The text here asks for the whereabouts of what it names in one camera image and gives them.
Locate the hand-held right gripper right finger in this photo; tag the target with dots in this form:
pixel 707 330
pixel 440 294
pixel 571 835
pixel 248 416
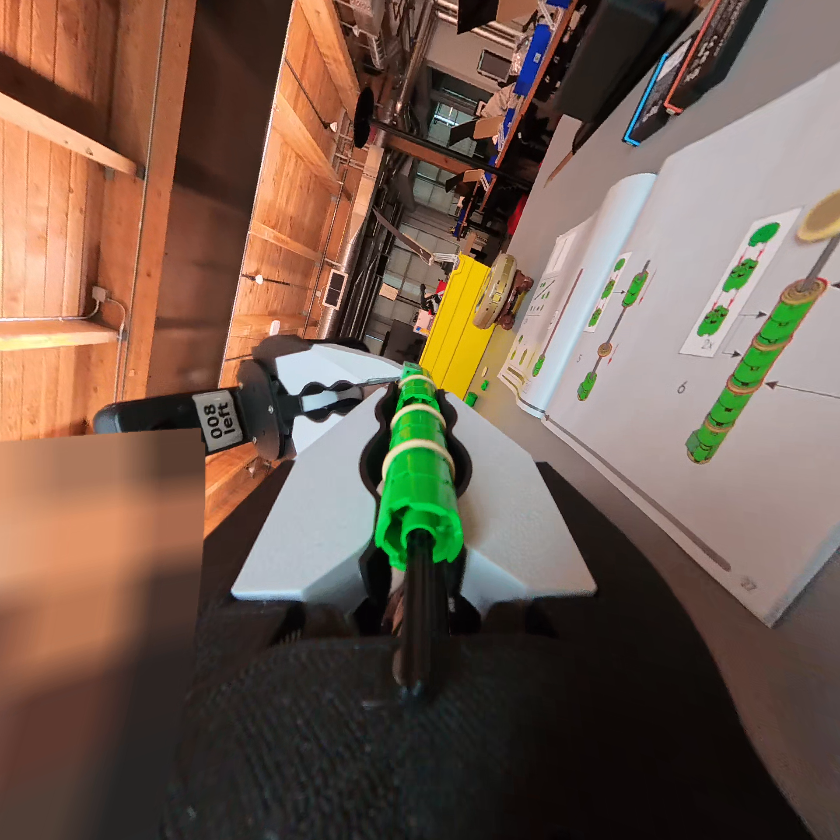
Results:
pixel 518 525

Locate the tan brick-built pot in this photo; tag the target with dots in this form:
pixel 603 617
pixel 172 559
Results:
pixel 499 292

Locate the yellow box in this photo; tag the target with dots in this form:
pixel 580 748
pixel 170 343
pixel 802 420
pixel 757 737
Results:
pixel 456 328

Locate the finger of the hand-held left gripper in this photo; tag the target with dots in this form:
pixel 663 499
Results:
pixel 321 423
pixel 334 361

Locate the wooden workbench with blue bins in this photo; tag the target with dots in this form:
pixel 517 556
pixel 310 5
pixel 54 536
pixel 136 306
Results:
pixel 531 59

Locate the black panel with blue edge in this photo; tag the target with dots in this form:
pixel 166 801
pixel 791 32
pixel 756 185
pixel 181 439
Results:
pixel 656 92

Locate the black pendant lamp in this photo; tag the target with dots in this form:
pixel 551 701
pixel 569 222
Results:
pixel 364 115

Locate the open white instruction booklet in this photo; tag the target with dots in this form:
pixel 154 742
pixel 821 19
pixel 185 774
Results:
pixel 722 394

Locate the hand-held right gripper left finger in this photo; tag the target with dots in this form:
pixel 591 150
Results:
pixel 308 525

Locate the black panel with red edge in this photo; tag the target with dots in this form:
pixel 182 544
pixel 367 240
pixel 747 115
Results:
pixel 715 46

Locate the green brick bamboo stalk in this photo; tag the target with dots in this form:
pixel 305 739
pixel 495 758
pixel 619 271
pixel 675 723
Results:
pixel 417 472

